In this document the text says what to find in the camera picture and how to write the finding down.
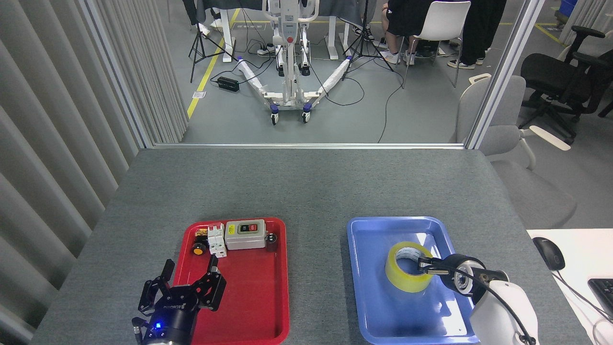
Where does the silver frame rail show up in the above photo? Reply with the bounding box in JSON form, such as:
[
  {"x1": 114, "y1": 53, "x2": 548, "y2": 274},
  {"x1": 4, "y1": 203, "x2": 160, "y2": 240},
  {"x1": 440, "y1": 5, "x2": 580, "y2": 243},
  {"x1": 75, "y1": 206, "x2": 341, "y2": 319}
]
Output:
[{"x1": 152, "y1": 142, "x2": 466, "y2": 150}]

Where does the standing person in black trousers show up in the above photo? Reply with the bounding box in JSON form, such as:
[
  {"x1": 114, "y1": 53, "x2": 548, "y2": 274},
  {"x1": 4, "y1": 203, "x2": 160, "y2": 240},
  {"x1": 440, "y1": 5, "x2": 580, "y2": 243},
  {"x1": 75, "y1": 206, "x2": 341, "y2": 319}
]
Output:
[{"x1": 447, "y1": 0, "x2": 507, "y2": 70}]

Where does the white-legged table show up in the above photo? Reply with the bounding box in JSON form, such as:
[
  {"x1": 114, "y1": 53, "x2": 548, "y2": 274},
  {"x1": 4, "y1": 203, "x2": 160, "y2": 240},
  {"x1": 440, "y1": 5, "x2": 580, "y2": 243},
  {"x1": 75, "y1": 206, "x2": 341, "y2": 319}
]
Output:
[{"x1": 201, "y1": 0, "x2": 369, "y2": 63}]

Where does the grey office chair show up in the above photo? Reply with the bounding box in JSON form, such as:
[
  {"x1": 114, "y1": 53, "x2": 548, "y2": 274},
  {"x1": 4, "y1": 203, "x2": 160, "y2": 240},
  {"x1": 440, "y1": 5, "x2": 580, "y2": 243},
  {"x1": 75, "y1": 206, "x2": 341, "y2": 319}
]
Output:
[{"x1": 450, "y1": 73, "x2": 578, "y2": 230}]

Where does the white desk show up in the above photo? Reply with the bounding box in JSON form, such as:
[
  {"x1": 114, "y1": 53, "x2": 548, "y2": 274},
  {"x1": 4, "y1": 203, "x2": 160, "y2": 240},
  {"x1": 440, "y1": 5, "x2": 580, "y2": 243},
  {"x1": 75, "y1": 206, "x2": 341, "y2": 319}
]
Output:
[{"x1": 527, "y1": 229, "x2": 613, "y2": 345}]

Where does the white circuit breaker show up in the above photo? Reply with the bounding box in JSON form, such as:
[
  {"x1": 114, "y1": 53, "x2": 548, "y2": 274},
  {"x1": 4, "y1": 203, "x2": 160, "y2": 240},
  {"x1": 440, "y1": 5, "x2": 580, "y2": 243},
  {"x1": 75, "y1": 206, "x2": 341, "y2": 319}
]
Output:
[{"x1": 207, "y1": 223, "x2": 227, "y2": 259}]

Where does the black tripod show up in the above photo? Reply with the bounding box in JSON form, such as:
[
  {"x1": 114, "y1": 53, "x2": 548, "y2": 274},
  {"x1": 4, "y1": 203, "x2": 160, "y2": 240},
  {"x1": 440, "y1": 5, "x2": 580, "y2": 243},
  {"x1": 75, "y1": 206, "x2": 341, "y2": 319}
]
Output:
[
  {"x1": 341, "y1": 0, "x2": 396, "y2": 81},
  {"x1": 188, "y1": 0, "x2": 238, "y2": 83}
]

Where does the white plastic chair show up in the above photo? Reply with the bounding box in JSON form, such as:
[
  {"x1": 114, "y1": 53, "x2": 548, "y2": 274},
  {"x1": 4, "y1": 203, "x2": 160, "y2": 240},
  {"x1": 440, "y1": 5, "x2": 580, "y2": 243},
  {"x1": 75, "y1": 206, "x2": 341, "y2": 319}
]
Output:
[{"x1": 401, "y1": 1, "x2": 471, "y2": 90}]

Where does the black office chair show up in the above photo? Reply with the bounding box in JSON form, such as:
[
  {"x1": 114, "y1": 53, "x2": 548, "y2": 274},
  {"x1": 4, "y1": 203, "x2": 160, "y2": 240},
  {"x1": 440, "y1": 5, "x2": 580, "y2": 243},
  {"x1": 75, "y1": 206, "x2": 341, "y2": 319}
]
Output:
[{"x1": 520, "y1": 25, "x2": 613, "y2": 146}]

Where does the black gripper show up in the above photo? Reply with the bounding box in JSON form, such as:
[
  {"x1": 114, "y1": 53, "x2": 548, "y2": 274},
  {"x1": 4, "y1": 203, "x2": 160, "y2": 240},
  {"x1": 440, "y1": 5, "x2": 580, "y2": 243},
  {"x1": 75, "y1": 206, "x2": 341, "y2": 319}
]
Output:
[
  {"x1": 418, "y1": 253, "x2": 487, "y2": 292},
  {"x1": 132, "y1": 254, "x2": 227, "y2": 345}
]

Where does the yellow tape roll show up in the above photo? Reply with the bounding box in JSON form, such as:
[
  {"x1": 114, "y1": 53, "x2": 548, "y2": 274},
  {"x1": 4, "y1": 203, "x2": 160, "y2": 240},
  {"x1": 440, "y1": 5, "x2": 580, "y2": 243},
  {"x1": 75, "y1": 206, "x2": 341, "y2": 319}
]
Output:
[{"x1": 385, "y1": 241, "x2": 434, "y2": 293}]

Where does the blue plastic tray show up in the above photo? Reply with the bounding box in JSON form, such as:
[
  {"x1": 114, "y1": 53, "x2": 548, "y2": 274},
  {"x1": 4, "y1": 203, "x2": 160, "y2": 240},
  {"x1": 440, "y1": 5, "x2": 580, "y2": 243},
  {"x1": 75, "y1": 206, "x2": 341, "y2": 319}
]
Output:
[{"x1": 346, "y1": 216, "x2": 479, "y2": 345}]

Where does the black mouse cable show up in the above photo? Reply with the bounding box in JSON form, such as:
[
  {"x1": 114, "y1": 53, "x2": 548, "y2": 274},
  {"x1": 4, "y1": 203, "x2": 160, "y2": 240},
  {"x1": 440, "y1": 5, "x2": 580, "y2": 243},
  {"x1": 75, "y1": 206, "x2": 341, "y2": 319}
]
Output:
[{"x1": 556, "y1": 270, "x2": 613, "y2": 326}]

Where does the grey push button switch box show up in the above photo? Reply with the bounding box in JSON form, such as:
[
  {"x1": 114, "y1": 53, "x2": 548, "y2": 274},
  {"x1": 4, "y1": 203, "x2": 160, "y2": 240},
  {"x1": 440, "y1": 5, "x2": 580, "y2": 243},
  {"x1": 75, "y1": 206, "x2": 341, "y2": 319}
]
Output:
[{"x1": 225, "y1": 219, "x2": 267, "y2": 251}]

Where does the standing person with white shoes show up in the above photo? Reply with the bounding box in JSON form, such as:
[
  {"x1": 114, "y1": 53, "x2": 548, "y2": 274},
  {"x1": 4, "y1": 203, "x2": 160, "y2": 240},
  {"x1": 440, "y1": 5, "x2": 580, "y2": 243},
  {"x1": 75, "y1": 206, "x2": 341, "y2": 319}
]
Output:
[{"x1": 183, "y1": 0, "x2": 224, "y2": 37}]

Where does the white stand on wheels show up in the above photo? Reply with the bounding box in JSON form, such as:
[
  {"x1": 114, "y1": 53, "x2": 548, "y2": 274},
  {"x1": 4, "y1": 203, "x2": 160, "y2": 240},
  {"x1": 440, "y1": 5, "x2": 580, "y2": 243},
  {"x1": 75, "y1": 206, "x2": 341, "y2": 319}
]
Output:
[{"x1": 236, "y1": 0, "x2": 354, "y2": 126}]

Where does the blue bin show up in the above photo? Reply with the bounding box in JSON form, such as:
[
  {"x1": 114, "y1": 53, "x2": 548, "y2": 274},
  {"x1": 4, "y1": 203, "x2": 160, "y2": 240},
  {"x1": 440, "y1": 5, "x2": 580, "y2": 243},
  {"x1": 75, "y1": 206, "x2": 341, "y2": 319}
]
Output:
[{"x1": 556, "y1": 0, "x2": 579, "y2": 20}]

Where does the red plastic tray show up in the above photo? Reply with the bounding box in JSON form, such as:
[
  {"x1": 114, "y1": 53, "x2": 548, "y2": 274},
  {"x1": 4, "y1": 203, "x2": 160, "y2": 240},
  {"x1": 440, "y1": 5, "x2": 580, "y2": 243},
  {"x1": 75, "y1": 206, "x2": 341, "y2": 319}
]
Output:
[{"x1": 170, "y1": 217, "x2": 290, "y2": 345}]

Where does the black keyboard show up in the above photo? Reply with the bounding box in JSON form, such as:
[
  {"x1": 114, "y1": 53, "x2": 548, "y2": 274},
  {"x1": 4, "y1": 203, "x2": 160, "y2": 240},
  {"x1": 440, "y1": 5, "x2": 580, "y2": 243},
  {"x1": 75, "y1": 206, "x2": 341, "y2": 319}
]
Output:
[{"x1": 588, "y1": 278, "x2": 613, "y2": 321}]

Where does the black computer mouse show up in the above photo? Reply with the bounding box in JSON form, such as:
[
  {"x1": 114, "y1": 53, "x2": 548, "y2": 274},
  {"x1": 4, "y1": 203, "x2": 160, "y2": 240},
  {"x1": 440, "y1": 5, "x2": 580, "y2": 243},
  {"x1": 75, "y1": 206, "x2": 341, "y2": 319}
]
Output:
[{"x1": 533, "y1": 237, "x2": 566, "y2": 272}]

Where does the seated person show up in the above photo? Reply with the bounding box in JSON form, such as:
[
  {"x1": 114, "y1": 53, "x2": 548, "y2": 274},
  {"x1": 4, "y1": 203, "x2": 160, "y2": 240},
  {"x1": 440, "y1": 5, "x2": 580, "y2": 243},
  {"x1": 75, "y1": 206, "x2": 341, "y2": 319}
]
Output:
[{"x1": 381, "y1": 0, "x2": 439, "y2": 65}]

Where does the silver frame post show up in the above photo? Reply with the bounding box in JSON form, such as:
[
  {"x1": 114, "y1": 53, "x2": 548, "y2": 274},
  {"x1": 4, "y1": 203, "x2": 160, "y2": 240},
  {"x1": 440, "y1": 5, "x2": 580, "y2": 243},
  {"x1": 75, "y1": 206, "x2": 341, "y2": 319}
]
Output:
[{"x1": 465, "y1": 0, "x2": 546, "y2": 150}]

